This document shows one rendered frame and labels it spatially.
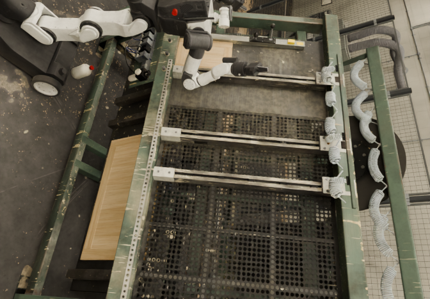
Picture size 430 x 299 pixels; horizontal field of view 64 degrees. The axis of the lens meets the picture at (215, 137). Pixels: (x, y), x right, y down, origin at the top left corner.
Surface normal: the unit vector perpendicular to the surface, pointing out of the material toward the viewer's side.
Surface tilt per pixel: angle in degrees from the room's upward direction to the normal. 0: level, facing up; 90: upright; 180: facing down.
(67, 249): 0
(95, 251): 90
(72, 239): 0
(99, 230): 90
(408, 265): 90
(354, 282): 60
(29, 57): 0
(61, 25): 64
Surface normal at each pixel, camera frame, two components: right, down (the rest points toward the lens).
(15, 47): 0.87, -0.16
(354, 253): 0.02, -0.47
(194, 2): -0.09, 0.88
